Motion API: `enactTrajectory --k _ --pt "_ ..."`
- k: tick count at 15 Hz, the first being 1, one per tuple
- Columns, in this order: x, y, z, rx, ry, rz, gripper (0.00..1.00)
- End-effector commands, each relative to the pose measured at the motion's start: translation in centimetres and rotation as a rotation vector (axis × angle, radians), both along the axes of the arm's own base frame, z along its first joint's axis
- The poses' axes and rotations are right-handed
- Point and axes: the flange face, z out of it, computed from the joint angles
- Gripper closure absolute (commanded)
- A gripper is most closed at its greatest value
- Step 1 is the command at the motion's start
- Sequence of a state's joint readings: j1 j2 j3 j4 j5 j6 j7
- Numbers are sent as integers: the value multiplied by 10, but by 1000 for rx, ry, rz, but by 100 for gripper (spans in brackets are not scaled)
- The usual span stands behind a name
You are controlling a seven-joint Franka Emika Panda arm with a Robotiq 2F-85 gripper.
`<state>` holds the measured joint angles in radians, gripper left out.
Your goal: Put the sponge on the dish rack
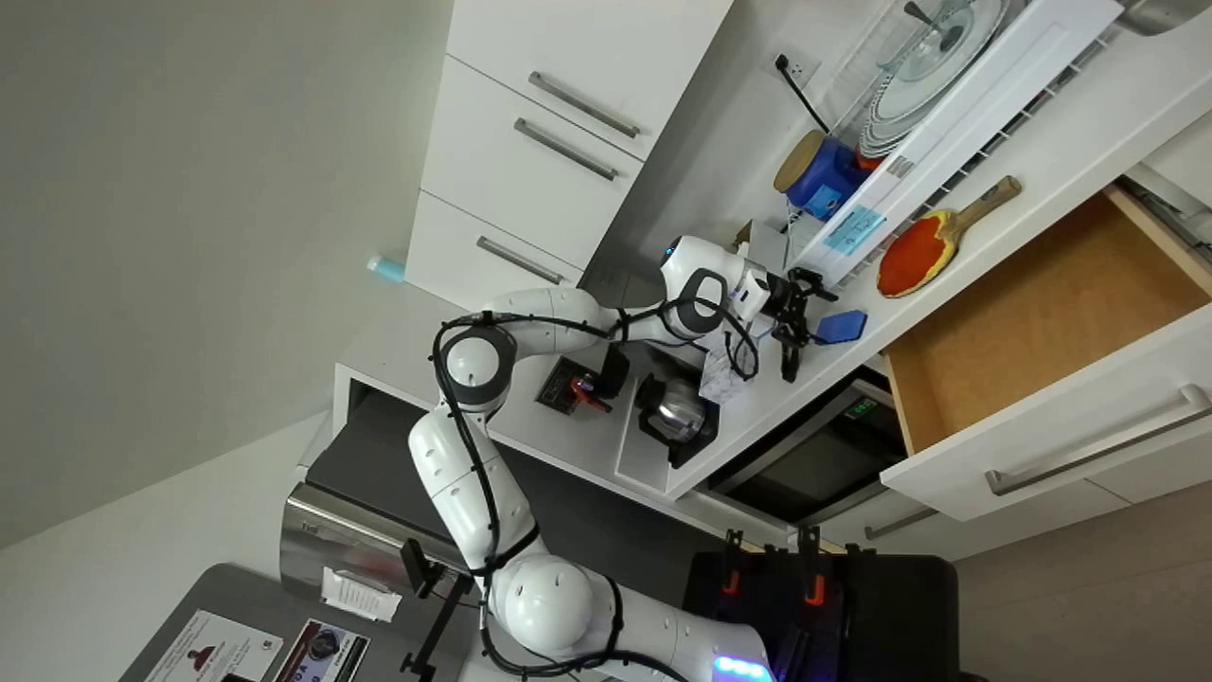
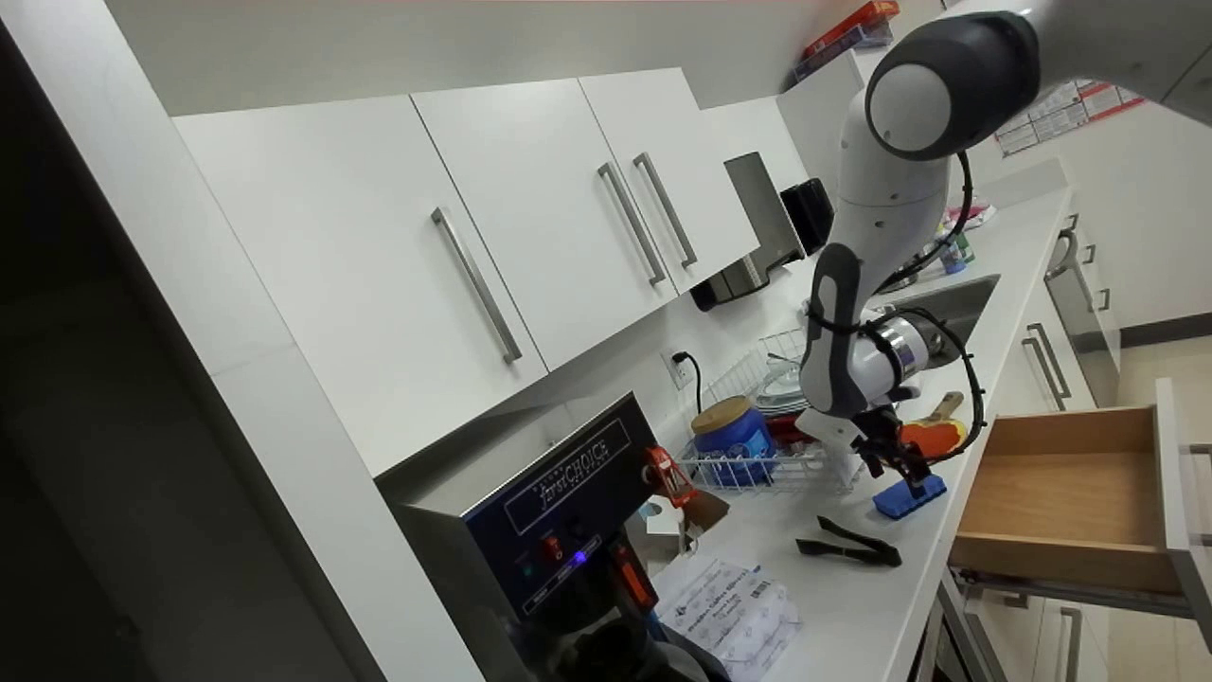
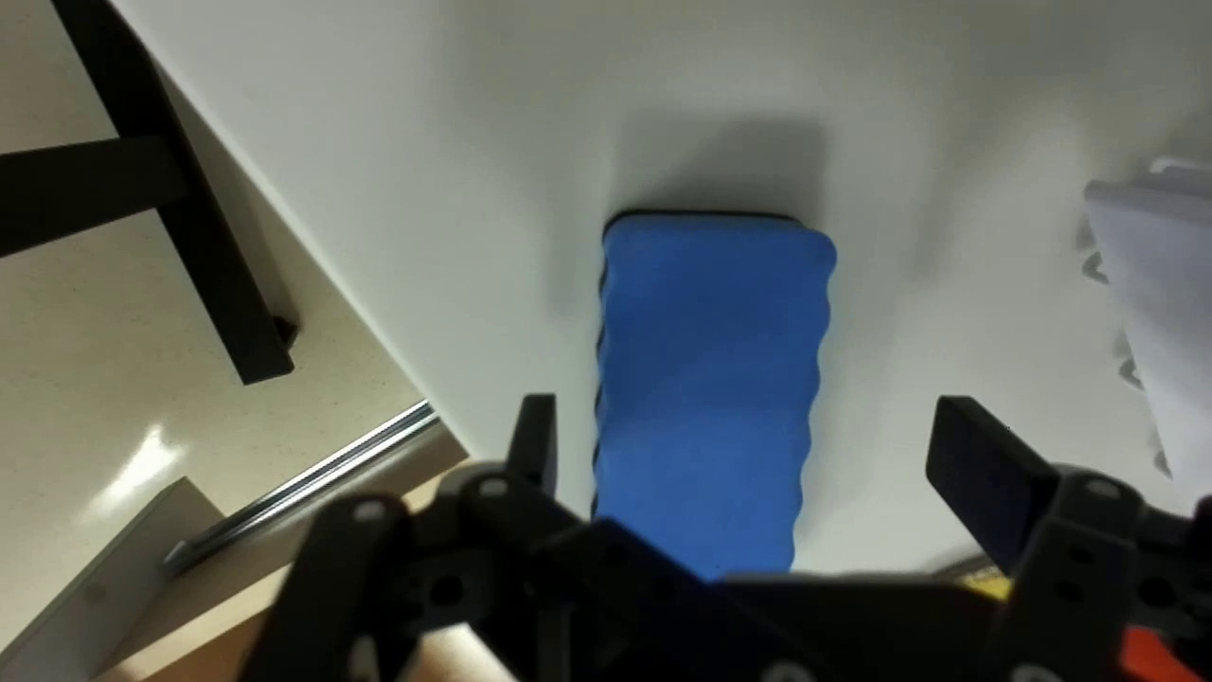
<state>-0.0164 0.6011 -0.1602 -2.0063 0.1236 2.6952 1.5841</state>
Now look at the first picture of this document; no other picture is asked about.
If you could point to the white cabinet drawer front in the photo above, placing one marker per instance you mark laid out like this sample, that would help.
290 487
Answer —
592 58
530 157
487 258

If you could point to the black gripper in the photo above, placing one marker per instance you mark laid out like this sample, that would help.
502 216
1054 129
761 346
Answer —
774 300

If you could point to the black camera stand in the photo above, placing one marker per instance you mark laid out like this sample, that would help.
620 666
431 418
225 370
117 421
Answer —
436 609

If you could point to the white printed sheet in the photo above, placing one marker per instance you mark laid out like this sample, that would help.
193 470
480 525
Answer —
215 650

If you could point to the black device with red part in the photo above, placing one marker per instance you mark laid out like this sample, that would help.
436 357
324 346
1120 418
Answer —
581 381

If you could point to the dark printed card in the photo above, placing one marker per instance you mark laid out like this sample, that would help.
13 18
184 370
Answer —
324 650

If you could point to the tan round board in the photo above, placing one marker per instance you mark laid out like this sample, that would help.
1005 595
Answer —
795 157

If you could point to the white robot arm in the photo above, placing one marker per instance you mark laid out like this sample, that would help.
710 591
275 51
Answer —
458 487

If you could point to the clear round glass lid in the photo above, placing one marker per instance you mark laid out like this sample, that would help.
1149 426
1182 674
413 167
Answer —
939 69

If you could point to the blue sponge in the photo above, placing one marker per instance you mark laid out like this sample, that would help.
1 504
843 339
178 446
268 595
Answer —
838 329

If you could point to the black countertop appliance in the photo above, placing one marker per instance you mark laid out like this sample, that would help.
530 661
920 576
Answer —
677 418

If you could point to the blue plastic container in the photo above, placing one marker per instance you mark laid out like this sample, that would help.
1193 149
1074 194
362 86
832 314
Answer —
826 177

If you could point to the open wooden drawer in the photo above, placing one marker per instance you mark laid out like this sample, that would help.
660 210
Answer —
1009 329

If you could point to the black case orange latches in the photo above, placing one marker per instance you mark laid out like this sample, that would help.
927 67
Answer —
858 613

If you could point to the black built-in oven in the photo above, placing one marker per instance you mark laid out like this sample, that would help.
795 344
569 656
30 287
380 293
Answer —
808 475

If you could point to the small light blue tube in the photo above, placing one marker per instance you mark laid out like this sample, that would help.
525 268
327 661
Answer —
386 268

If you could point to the white dish rack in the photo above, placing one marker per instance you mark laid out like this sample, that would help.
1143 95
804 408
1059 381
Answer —
967 120

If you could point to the stainless steel box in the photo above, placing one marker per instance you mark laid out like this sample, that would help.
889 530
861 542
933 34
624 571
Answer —
336 532

